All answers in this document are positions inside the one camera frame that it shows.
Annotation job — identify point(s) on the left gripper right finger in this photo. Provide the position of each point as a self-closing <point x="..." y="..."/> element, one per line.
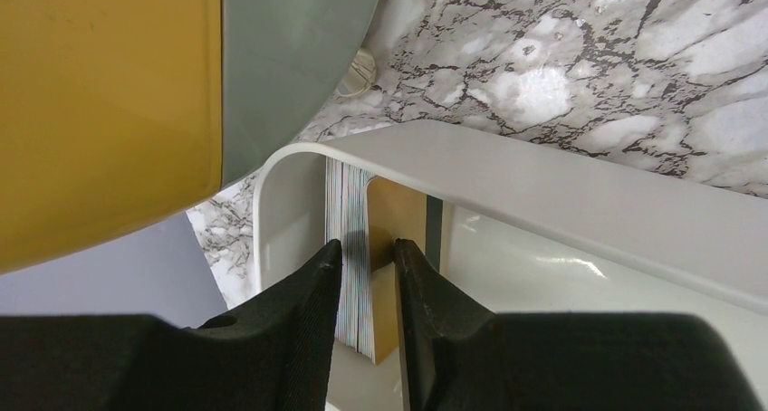
<point x="455" y="354"/>

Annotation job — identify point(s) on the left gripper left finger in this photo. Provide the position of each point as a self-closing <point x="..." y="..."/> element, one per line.
<point x="272" y="352"/>

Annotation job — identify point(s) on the stack of cards in tray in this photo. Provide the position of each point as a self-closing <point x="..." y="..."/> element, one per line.
<point x="346" y="220"/>

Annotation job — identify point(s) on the white rectangular plastic tray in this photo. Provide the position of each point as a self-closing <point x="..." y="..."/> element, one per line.
<point x="531" y="228"/>

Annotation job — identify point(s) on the round cream drawer cabinet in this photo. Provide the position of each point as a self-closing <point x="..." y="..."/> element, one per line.
<point x="116" y="114"/>

